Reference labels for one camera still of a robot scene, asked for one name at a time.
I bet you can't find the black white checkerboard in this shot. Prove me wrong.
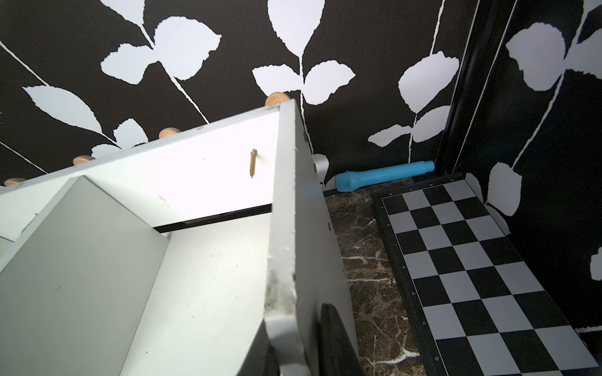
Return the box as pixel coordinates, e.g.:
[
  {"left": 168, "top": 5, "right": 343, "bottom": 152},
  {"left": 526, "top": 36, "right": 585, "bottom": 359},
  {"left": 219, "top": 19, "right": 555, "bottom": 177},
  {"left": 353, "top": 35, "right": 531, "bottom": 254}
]
[{"left": 372, "top": 175, "right": 601, "bottom": 375}]

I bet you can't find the wooden peg knob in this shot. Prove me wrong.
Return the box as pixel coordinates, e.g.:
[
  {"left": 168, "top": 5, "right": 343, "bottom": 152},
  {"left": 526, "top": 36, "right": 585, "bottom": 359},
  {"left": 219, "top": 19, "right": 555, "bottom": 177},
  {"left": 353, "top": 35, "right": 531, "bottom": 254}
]
[
  {"left": 264, "top": 92, "right": 291, "bottom": 107},
  {"left": 72, "top": 155, "right": 95, "bottom": 166},
  {"left": 158, "top": 127, "right": 180, "bottom": 139},
  {"left": 4, "top": 178, "right": 26, "bottom": 187}
]

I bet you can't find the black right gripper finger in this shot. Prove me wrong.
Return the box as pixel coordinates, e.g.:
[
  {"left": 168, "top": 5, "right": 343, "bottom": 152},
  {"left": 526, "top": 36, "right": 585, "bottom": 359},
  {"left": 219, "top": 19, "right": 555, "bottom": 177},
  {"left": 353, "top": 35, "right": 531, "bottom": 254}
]
[{"left": 318, "top": 303, "right": 364, "bottom": 376}]

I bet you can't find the brass screw in back panel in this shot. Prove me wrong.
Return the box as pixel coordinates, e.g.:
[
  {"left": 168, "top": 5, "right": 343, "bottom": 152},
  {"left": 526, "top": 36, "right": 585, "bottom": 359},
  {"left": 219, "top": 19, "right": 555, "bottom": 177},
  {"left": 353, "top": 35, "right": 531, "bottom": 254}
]
[{"left": 249, "top": 149, "right": 258, "bottom": 178}]

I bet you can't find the blue plastic flashlight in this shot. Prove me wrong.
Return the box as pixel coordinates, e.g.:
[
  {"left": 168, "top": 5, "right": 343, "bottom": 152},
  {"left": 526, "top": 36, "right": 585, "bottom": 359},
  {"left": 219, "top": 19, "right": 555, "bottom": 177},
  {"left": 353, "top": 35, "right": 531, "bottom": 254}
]
[{"left": 335, "top": 161, "right": 435, "bottom": 193}]

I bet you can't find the white wooden bookshelf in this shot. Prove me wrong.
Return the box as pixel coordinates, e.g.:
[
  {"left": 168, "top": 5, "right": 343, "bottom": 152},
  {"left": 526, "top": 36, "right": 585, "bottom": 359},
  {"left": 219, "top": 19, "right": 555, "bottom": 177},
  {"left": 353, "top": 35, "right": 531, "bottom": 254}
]
[{"left": 1, "top": 101, "right": 359, "bottom": 375}]

